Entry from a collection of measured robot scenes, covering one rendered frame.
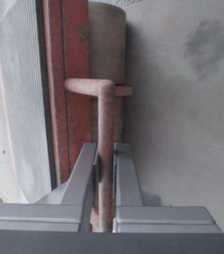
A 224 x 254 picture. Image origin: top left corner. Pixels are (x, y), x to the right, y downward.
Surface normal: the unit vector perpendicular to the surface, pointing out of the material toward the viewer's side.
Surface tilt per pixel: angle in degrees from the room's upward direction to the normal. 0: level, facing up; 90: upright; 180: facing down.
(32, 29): 0
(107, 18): 76
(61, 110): 90
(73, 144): 90
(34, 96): 0
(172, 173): 0
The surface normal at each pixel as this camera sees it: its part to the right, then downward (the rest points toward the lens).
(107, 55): 0.52, 0.24
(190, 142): -0.77, 0.16
